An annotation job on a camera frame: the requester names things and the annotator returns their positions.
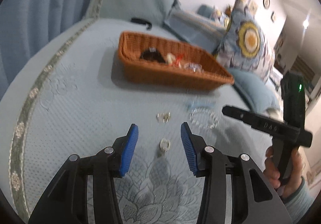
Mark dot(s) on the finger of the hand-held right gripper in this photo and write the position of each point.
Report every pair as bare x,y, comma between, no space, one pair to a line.
235,113

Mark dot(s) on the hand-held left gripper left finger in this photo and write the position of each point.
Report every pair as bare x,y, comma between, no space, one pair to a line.
129,151

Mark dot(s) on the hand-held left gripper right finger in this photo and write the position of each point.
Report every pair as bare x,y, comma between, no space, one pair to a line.
188,148

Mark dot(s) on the brown wicker basket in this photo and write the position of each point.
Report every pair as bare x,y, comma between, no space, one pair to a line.
155,73

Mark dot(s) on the black wristwatch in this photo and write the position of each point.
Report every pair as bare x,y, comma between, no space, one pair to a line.
151,56

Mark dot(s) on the person's right forearm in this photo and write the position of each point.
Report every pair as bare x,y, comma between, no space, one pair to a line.
298,204

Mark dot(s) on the person's right hand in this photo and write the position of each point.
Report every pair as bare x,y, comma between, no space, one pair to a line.
272,171

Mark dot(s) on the plain grey-blue cushion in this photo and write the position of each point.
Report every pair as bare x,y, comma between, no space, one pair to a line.
253,91

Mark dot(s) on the pale floral cushion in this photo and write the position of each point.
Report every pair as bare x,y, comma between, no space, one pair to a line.
272,56

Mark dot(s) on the large floral cushion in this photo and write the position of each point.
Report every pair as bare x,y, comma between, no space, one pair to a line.
247,41

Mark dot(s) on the ceiling spotlight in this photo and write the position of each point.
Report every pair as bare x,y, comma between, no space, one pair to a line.
305,23

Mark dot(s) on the tiny black framed picture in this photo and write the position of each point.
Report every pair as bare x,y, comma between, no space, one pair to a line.
273,16

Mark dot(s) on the striped sofa back cushion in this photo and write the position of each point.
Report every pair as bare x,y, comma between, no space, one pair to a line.
193,26

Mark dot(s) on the small floral cushion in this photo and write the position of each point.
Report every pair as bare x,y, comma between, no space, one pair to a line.
222,16

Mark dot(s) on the pale framed butterfly picture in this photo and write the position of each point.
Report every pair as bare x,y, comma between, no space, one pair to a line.
253,6

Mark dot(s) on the small blue cushion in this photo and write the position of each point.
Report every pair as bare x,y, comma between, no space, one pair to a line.
205,11

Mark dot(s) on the blue curtain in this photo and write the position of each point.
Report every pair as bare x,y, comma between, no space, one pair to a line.
37,13

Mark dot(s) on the round wall plate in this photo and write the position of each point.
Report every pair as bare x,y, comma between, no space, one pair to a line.
266,1

